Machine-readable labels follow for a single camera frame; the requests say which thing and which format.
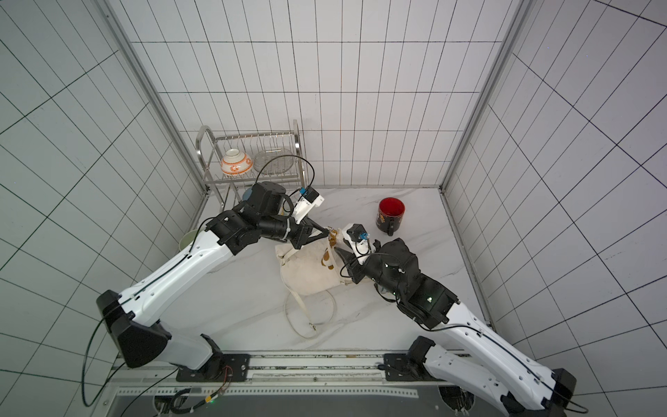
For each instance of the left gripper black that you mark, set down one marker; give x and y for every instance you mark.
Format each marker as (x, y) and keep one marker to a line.
(304, 231)

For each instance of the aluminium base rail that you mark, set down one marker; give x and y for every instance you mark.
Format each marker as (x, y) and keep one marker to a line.
(323, 369)

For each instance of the metal two-tier dish rack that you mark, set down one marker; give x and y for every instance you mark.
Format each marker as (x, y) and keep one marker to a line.
(228, 190)

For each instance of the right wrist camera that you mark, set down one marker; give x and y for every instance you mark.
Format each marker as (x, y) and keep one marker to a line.
(356, 237)

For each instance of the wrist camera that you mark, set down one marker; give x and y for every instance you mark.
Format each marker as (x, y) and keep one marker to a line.
(310, 199)
(356, 237)

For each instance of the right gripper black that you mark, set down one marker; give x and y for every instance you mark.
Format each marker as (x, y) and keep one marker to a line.
(357, 266)

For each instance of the clear glass plate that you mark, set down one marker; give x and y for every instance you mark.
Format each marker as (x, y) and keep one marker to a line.
(276, 161)

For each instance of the cream canvas shoulder bag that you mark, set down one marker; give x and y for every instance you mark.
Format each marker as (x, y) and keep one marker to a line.
(303, 275)

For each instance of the orange white patterned bowl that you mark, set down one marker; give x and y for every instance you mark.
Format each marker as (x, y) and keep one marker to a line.
(236, 162)

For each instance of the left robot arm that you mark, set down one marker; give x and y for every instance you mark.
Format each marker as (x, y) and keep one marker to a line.
(133, 316)

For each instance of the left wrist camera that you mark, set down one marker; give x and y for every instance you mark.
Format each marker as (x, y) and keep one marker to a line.
(310, 199)

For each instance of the pale green bowl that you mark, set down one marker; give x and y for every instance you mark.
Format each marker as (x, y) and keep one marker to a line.
(186, 240)

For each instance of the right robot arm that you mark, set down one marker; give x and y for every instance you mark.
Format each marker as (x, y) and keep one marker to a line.
(459, 347)

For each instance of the brown white plush keychain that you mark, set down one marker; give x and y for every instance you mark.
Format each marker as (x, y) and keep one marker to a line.
(328, 259)

